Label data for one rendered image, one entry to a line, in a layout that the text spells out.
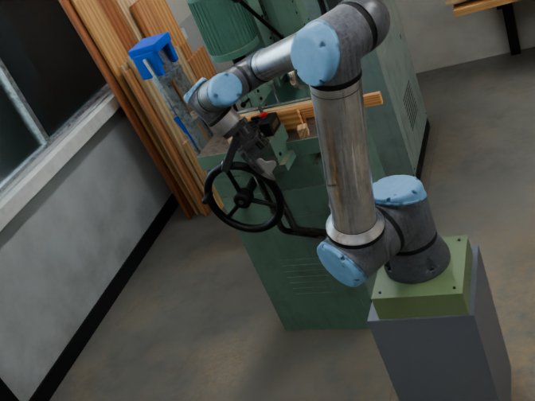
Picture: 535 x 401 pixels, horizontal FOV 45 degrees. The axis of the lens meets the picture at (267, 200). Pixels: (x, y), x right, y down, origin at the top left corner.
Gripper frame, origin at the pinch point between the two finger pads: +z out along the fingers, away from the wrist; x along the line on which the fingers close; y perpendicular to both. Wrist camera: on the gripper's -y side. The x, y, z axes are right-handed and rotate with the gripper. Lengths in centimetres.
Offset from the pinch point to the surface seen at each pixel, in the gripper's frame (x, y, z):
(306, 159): 22.0, 6.6, 9.4
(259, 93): 37.7, 5.7, -15.9
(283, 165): 13.8, 1.6, 3.7
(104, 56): 157, -75, -65
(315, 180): 22.8, 3.6, 17.6
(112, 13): 184, -65, -79
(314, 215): 25.8, -6.8, 29.0
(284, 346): 33, -59, 71
